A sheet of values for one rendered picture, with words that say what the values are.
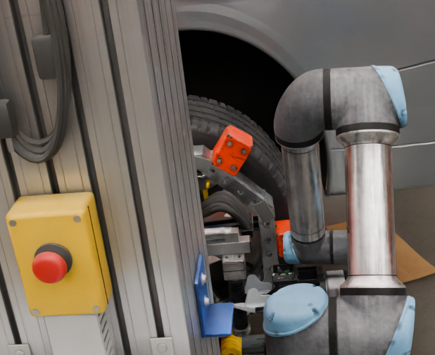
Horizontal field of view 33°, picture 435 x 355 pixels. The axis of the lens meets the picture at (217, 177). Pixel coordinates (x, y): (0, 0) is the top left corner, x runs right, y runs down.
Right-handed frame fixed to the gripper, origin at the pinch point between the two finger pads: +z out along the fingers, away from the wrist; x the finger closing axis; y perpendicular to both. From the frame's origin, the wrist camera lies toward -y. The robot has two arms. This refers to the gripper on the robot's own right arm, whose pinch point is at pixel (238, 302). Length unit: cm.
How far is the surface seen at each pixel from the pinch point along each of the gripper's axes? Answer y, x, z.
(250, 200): 15.5, -20.5, -4.5
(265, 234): 5.5, -20.5, -7.3
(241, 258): 11.9, 0.4, -1.9
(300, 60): 36, -66, -21
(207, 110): 33, -41, 5
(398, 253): -82, -148, -65
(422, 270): -82, -132, -72
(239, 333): -7.1, 2.2, 0.4
